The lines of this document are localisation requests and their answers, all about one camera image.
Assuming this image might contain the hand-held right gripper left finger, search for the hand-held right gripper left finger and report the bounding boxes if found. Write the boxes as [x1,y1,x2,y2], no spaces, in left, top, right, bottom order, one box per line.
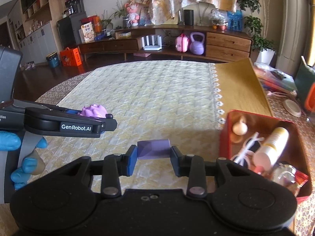
[53,145,138,198]

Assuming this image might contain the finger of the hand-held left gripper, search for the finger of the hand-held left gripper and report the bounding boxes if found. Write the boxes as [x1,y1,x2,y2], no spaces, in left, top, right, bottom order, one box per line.
[43,104,85,116]
[100,118,118,134]

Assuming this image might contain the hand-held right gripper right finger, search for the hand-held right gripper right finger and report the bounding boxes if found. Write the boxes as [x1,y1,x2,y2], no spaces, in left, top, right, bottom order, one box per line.
[170,146,259,197]

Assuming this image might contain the purple plastic toy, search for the purple plastic toy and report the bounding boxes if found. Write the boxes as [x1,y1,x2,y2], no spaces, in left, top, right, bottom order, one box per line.
[77,104,114,119]

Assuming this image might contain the purple block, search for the purple block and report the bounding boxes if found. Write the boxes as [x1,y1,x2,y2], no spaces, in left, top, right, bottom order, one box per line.
[137,139,171,160]

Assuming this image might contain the red tin box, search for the red tin box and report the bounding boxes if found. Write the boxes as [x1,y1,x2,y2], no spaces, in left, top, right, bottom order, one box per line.
[218,109,313,203]

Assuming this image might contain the white sunglasses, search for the white sunglasses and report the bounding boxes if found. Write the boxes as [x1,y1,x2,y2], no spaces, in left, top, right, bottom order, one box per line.
[233,131,265,164]

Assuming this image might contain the small white ball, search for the small white ball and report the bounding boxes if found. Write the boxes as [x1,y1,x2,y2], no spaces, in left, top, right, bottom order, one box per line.
[233,122,248,136]

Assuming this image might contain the small pink tube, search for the small pink tube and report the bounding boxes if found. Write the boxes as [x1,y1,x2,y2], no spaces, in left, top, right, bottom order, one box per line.
[251,165,269,175]

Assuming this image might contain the yellow and white bottle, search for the yellow and white bottle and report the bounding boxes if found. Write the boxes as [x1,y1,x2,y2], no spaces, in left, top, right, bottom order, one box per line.
[253,127,289,169]

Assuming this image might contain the glass ashtray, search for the glass ashtray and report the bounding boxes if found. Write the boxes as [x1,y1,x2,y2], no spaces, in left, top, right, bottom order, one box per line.
[271,162,297,185]

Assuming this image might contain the person's left hand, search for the person's left hand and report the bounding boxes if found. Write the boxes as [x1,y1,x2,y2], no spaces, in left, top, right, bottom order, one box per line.
[0,130,48,190]

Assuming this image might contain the cream quilted table cloth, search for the cream quilted table cloth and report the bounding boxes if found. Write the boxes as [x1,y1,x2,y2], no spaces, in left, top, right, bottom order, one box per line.
[36,60,229,202]

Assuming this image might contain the orange gift bag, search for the orange gift bag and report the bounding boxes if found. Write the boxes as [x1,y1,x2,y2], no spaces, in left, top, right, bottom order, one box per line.
[59,47,82,67]

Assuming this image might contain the teal bucket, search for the teal bucket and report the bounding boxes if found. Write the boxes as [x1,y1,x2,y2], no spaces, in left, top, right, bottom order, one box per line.
[46,52,61,68]

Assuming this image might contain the white snack bag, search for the white snack bag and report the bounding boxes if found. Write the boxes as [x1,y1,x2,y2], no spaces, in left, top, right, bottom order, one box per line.
[81,22,95,43]

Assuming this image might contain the black mini fridge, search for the black mini fridge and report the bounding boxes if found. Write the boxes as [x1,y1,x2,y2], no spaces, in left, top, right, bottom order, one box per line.
[57,11,86,52]

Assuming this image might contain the white router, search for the white router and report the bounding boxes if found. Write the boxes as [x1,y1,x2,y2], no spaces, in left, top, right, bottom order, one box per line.
[141,35,163,51]

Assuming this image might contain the red gift bag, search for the red gift bag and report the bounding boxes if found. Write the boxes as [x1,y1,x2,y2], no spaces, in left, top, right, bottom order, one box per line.
[81,15,102,33]

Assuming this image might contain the yellow table runner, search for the yellow table runner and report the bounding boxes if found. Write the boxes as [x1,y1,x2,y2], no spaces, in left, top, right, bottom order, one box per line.
[213,58,273,118]

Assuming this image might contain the black coffee machine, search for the black coffee machine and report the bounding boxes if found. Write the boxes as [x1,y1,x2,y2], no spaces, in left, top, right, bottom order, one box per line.
[64,0,83,15]

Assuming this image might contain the pink toy suitcase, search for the pink toy suitcase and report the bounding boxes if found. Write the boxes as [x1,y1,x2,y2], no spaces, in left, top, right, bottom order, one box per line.
[175,35,190,53]

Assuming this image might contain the potted orchid plant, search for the potted orchid plant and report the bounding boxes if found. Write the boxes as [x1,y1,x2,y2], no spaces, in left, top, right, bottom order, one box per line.
[112,0,131,29]

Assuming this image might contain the pink doll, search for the pink doll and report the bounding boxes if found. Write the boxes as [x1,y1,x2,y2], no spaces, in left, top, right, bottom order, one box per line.
[124,0,143,27]

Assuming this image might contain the purple kettlebell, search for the purple kettlebell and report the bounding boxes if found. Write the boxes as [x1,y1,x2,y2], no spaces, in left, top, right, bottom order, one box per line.
[189,32,206,55]

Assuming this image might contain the white shallow dish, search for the white shallow dish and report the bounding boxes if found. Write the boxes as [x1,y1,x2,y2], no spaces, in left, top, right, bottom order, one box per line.
[283,98,302,117]

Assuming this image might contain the wooden television cabinet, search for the wooden television cabinet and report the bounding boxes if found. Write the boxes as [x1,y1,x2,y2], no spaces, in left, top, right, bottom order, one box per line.
[77,25,254,63]

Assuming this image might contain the stack of books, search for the stack of books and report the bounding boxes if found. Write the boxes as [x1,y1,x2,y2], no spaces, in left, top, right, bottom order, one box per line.
[253,63,298,94]

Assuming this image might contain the black speaker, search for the black speaker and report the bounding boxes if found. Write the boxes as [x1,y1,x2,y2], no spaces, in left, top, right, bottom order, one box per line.
[184,9,194,26]

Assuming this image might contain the white plant pot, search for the white plant pot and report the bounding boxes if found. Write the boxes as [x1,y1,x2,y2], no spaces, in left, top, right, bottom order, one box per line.
[256,49,275,64]

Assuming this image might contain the cream fan-shaped ornament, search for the cream fan-shaped ornament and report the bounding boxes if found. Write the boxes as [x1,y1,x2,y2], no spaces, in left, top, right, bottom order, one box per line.
[193,2,213,26]

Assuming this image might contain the plastic bag of fruit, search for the plastic bag of fruit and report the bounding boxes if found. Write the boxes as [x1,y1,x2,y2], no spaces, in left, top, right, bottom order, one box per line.
[209,8,228,30]

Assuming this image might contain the orange and green desk organizer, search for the orange and green desk organizer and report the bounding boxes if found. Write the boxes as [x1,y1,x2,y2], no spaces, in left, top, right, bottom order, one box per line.
[294,56,315,113]

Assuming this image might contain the blue printed box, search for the blue printed box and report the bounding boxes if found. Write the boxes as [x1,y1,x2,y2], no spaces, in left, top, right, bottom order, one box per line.
[226,10,244,31]

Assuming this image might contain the tall green houseplant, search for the tall green houseplant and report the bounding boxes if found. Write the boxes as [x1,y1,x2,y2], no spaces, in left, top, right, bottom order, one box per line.
[236,0,281,52]

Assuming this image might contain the standing air conditioner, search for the standing air conditioner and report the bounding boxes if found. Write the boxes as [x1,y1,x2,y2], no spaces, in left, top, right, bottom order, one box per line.
[279,0,308,77]

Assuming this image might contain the wooden wall cabinet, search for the wooden wall cabinet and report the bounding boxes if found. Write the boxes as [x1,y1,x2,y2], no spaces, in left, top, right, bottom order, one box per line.
[7,0,58,65]

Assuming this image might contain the pale pink cord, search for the pale pink cord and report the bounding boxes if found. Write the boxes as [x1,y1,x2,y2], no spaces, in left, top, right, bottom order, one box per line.
[267,91,294,97]

